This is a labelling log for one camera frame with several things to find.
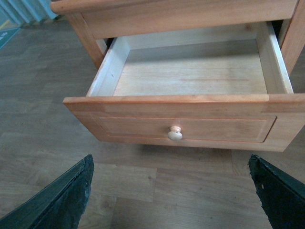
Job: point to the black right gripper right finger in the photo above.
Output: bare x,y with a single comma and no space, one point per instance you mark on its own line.
282,196

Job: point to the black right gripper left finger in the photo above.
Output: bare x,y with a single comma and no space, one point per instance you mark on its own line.
59,205

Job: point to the wooden drawer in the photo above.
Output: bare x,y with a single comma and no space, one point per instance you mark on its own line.
225,87

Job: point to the round top drawer knob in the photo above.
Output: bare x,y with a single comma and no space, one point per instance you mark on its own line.
175,133

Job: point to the grey floor mat sign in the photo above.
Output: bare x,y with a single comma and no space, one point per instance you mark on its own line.
6,35

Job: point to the wooden nightstand cabinet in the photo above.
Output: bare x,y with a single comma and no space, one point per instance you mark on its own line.
94,20

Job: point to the grey pleated curtain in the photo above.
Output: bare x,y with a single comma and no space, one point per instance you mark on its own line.
26,11

